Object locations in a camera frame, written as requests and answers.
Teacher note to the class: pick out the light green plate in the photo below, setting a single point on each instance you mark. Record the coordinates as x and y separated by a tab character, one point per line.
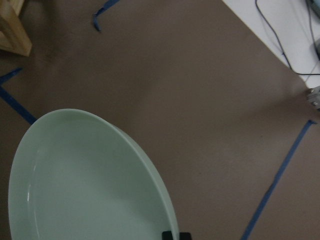
75	176

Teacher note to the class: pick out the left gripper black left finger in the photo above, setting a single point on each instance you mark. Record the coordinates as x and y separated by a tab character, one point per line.
167	235

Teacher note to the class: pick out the aluminium frame post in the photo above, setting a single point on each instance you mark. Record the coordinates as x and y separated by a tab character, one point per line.
313	97

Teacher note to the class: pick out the wooden dish rack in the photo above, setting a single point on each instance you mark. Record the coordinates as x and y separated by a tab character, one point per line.
13	37

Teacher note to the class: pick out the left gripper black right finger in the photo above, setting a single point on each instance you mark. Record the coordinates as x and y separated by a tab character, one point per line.
185	236

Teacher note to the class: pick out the brown paper table mat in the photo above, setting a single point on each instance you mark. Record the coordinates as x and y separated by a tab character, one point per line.
207	101

